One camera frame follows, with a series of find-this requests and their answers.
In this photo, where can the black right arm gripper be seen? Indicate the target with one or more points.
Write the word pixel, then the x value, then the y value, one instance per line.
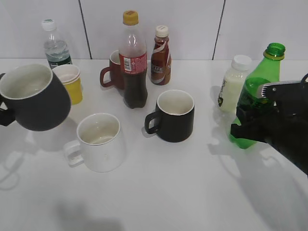
pixel 286 130

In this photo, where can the green sprite bottle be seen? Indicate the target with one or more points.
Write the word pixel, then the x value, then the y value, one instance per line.
pixel 267 71

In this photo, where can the gray ceramic mug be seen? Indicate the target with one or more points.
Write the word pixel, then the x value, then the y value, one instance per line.
pixel 34 97

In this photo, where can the yellow paper cup stack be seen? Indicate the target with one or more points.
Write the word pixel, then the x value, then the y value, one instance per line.
pixel 69 75

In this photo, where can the white milk bottle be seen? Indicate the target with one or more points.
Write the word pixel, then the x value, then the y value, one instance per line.
pixel 233 82

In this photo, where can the black ceramic mug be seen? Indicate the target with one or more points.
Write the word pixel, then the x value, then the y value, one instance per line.
pixel 173 117

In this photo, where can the brown coffee drink bottle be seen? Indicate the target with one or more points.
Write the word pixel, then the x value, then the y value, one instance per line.
pixel 161 57

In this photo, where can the cola bottle yellow cap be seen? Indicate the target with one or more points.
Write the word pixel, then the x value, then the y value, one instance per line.
pixel 133 61

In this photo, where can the dark red ceramic mug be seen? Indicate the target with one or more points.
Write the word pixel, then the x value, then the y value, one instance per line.
pixel 114 70

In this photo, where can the white ceramic mug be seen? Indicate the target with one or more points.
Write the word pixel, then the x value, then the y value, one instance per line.
pixel 100 144

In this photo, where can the clear water bottle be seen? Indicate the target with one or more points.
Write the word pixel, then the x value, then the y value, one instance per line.
pixel 55 47

